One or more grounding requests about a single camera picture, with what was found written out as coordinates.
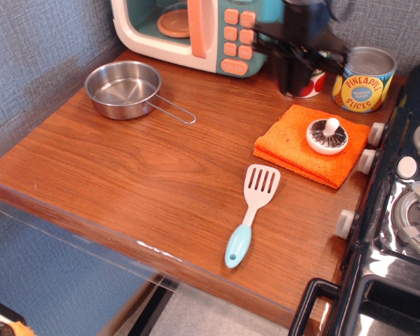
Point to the white drain cover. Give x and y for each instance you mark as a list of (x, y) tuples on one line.
[(327, 136)]

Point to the orange microwave plate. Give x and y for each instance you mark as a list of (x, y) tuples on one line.
[(174, 24)]

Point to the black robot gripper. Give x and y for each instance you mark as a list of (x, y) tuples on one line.
[(305, 31)]

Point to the small steel pan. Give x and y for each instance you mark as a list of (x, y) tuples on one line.
[(127, 90)]

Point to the tomato sauce can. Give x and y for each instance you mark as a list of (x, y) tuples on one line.
[(315, 85)]

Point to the black toy stove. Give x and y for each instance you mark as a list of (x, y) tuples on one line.
[(379, 291)]

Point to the orange cloth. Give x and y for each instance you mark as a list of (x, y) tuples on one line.
[(285, 144)]

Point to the white spatula teal handle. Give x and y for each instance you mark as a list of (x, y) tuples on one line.
[(260, 184)]

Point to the teal toy microwave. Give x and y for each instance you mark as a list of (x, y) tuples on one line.
[(222, 34)]

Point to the pineapple slices can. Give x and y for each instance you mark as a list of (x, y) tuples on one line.
[(366, 80)]

